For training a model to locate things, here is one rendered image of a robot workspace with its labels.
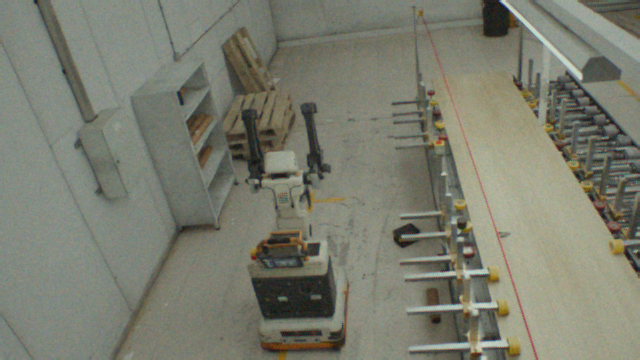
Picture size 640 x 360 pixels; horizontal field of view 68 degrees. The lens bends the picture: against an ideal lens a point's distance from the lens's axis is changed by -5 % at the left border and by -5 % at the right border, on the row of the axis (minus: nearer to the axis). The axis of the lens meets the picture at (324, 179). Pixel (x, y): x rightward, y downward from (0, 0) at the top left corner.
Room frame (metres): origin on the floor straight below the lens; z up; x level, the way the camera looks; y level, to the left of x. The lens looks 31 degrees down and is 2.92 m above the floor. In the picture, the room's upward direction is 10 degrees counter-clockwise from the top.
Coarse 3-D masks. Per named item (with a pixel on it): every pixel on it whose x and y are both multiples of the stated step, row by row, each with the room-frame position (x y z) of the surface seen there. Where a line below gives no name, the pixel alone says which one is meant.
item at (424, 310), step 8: (480, 304) 1.74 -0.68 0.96; (488, 304) 1.73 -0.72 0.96; (496, 304) 1.72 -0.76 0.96; (408, 312) 1.78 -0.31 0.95; (416, 312) 1.78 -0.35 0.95; (424, 312) 1.77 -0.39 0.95; (432, 312) 1.76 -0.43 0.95; (440, 312) 1.75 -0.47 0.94; (448, 312) 1.75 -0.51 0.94; (456, 312) 1.74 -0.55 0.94
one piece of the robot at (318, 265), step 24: (264, 240) 2.55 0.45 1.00; (288, 240) 2.51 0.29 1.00; (312, 264) 2.48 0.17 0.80; (264, 288) 2.54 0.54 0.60; (288, 288) 2.51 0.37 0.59; (312, 288) 2.48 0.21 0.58; (336, 288) 2.68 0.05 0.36; (264, 312) 2.55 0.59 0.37; (288, 312) 2.52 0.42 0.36; (312, 312) 2.49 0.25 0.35
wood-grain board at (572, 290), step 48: (480, 96) 4.37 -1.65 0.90; (480, 144) 3.45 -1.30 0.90; (528, 144) 3.32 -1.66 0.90; (480, 192) 2.79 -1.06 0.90; (528, 192) 2.69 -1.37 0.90; (576, 192) 2.59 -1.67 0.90; (480, 240) 2.30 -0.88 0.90; (528, 240) 2.21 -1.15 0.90; (576, 240) 2.13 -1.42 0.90; (528, 288) 1.84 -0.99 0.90; (576, 288) 1.77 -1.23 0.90; (624, 288) 1.70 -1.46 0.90; (528, 336) 1.53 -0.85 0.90; (576, 336) 1.47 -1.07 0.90; (624, 336) 1.42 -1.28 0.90
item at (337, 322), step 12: (336, 276) 2.89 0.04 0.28; (348, 288) 2.92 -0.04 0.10; (336, 300) 2.64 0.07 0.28; (336, 312) 2.52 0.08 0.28; (264, 324) 2.52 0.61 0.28; (276, 324) 2.50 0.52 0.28; (288, 324) 2.48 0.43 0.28; (300, 324) 2.46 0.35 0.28; (312, 324) 2.45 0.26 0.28; (324, 324) 2.43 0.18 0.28; (336, 324) 2.41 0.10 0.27; (264, 336) 2.48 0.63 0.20; (312, 336) 2.42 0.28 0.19; (336, 336) 2.38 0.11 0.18; (264, 348) 2.48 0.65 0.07; (276, 348) 2.46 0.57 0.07; (288, 348) 2.45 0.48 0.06; (300, 348) 2.43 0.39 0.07; (312, 348) 2.41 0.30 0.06
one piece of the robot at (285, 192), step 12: (264, 180) 2.90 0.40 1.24; (276, 180) 2.88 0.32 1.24; (288, 180) 2.85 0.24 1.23; (300, 180) 2.85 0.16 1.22; (264, 192) 2.87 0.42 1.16; (276, 192) 2.86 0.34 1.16; (288, 192) 2.84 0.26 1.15; (300, 192) 2.83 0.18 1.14; (276, 204) 2.85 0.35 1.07; (288, 204) 2.83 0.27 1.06; (276, 216) 2.95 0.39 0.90; (288, 216) 2.88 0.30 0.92; (300, 216) 2.88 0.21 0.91; (288, 228) 2.90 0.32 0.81; (300, 228) 2.88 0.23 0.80
